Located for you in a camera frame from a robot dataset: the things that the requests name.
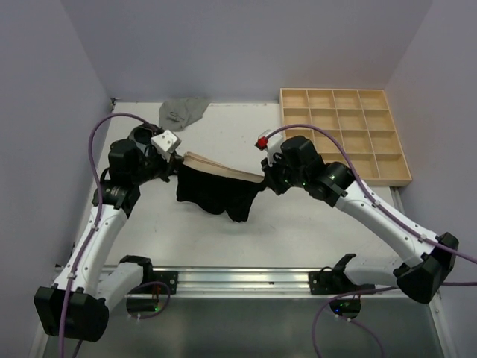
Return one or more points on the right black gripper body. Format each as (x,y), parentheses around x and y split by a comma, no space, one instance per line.
(281,175)

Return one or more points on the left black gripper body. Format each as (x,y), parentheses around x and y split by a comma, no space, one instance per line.
(153,165)

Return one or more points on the black striped underwear grey waistband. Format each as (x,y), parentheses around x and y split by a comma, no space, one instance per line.
(142,134)

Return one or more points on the black underwear beige waistband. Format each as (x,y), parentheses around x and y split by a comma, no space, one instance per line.
(217,188)

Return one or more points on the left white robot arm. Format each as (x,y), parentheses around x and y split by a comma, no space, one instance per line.
(79,302)

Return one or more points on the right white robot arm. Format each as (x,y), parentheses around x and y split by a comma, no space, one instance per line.
(423,258)

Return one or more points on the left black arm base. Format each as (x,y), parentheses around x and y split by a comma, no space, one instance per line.
(153,282)

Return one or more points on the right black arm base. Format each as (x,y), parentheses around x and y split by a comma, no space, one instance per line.
(333,281)

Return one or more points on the grey crumpled underwear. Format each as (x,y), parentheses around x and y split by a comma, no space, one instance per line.
(177,114)

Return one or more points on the wooden compartment tray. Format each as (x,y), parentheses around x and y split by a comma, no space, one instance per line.
(361,121)

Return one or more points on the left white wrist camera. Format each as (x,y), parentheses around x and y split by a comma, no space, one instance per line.
(166,143)

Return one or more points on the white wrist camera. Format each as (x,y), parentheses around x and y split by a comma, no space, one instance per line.
(269,142)
(166,143)

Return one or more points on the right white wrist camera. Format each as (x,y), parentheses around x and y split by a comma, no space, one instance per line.
(269,142)

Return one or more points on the aluminium mounting rail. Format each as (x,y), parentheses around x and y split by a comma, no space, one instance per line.
(238,281)

